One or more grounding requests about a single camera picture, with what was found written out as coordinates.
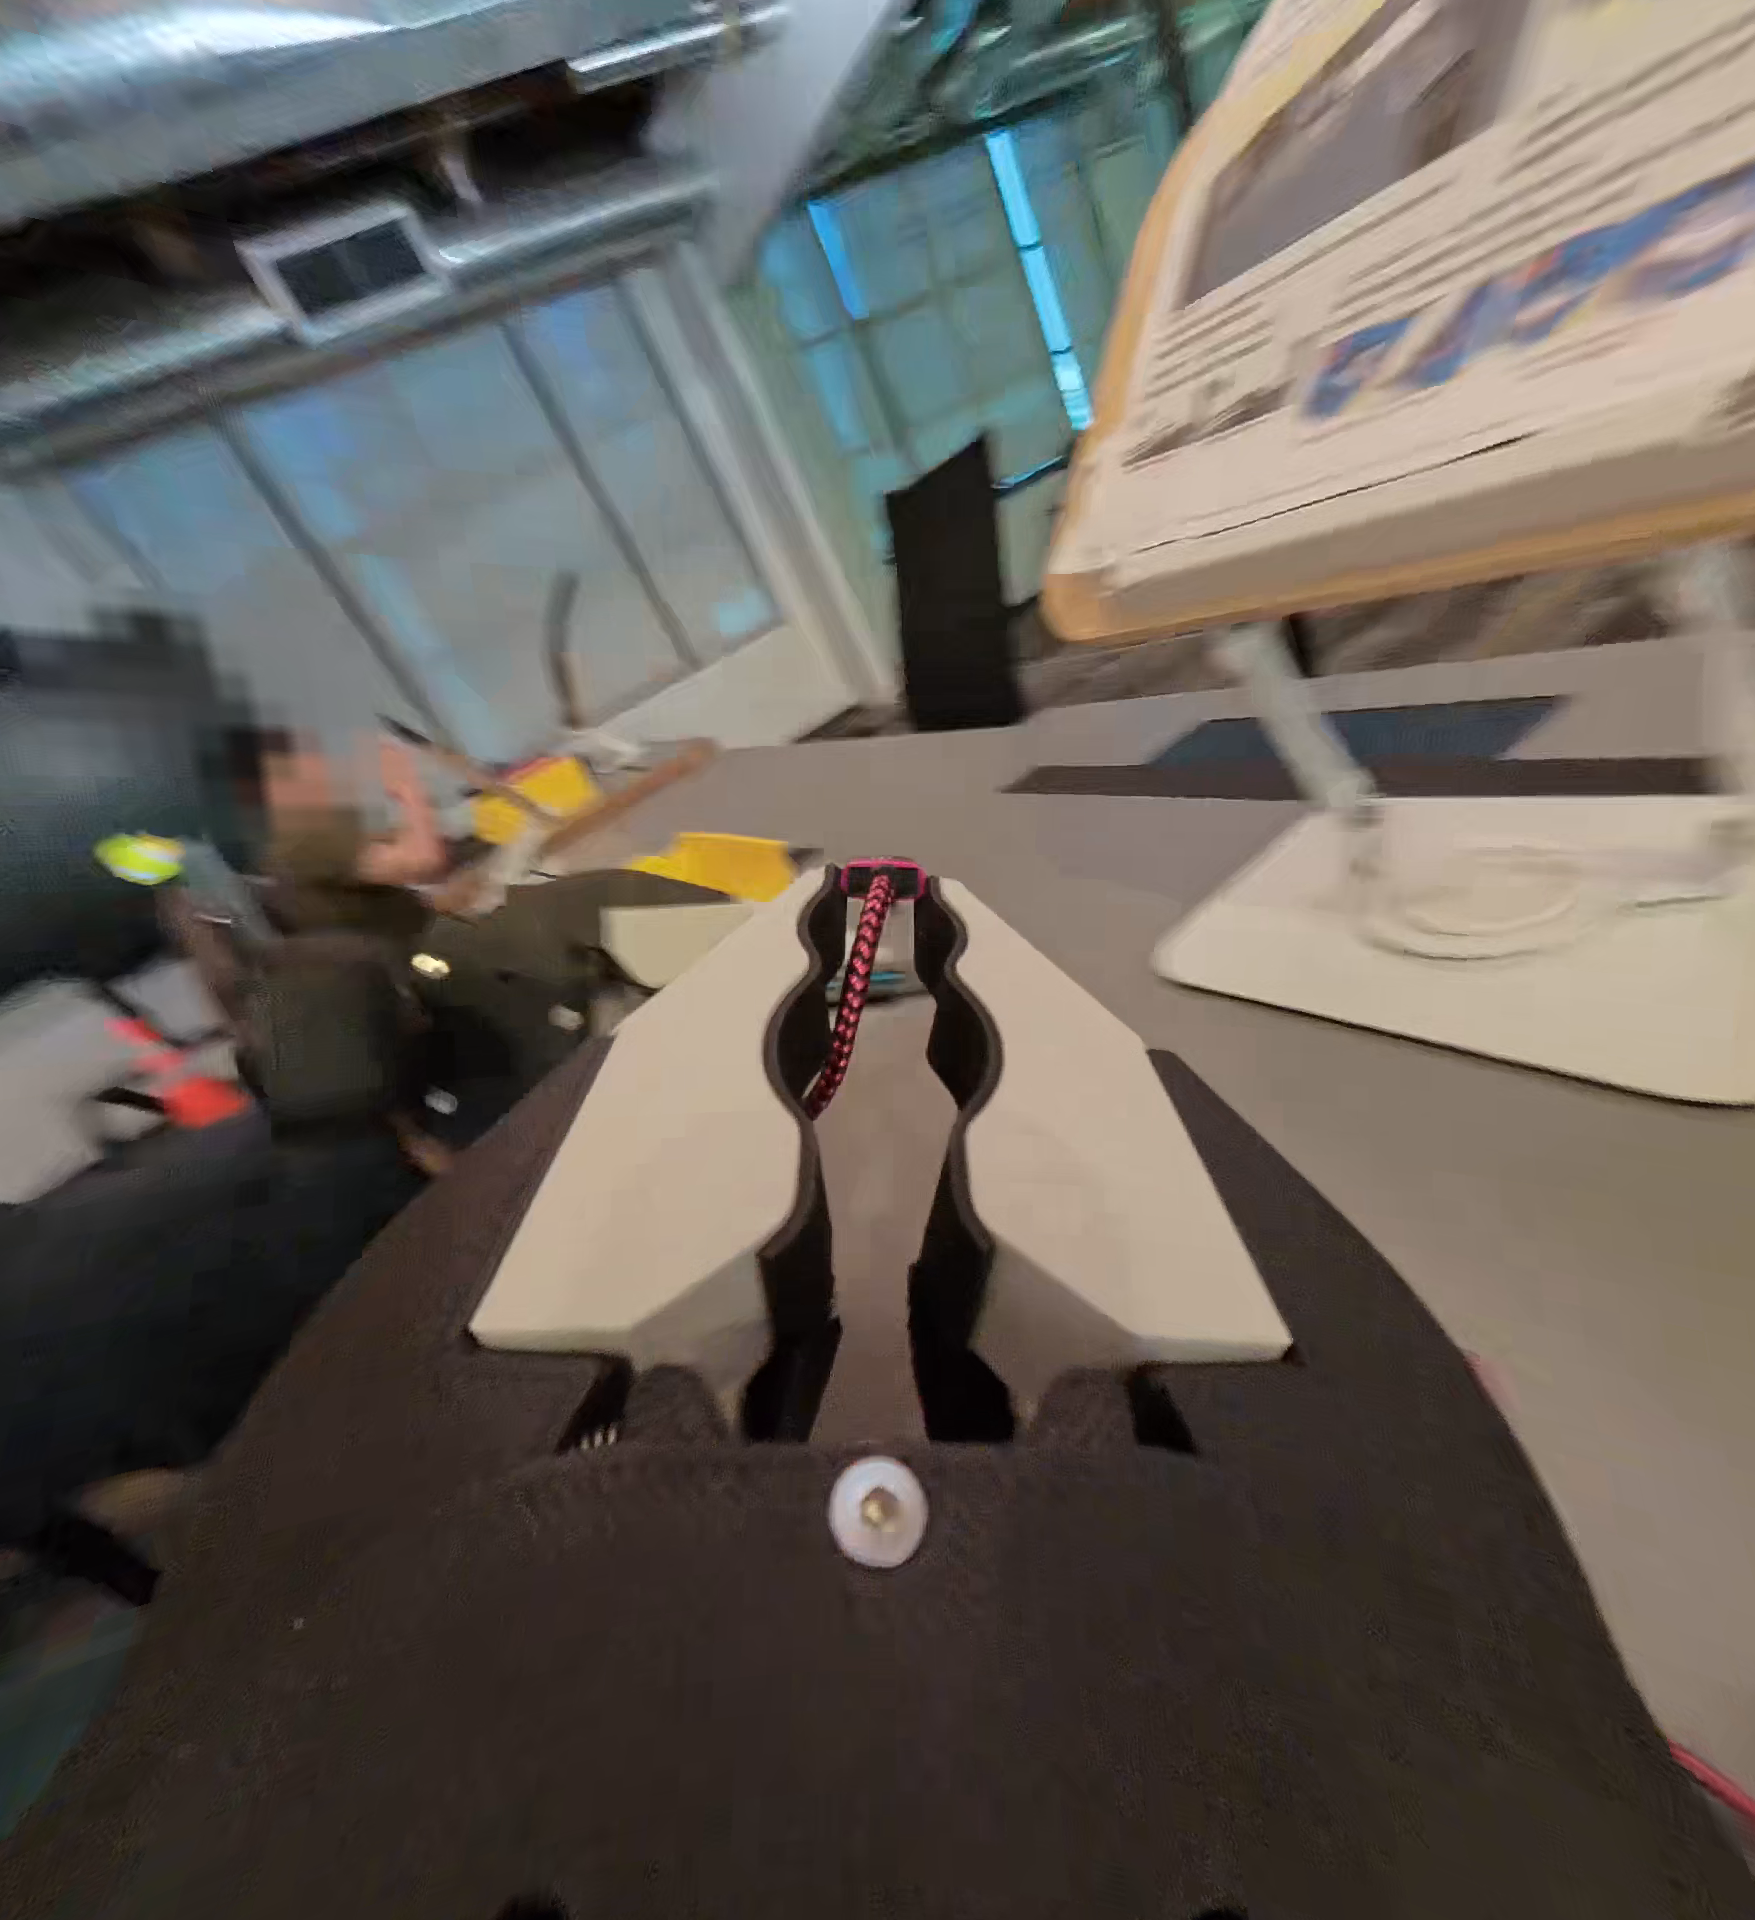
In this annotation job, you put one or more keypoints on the white stand with wooden board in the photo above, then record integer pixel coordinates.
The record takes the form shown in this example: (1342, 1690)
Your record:
(1492, 974)

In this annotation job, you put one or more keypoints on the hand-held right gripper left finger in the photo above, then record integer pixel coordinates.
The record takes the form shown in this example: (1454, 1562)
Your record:
(639, 1201)

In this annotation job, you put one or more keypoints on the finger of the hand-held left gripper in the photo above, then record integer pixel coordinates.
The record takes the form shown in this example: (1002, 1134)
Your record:
(675, 944)

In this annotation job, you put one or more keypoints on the yellow plastic bin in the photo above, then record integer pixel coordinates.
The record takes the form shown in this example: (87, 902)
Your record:
(726, 868)

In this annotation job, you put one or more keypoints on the silver ventilation duct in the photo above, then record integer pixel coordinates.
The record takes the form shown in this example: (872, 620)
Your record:
(141, 106)

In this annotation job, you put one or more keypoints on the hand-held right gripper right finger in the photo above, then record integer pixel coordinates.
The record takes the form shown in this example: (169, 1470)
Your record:
(1118, 1215)

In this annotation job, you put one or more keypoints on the black wall screen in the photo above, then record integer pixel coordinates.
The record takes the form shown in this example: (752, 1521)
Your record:
(7, 840)

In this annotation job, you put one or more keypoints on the person's left forearm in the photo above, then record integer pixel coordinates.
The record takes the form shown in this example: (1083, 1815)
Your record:
(141, 1319)

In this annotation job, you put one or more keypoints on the black office chair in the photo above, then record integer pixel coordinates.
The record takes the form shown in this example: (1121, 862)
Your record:
(953, 600)

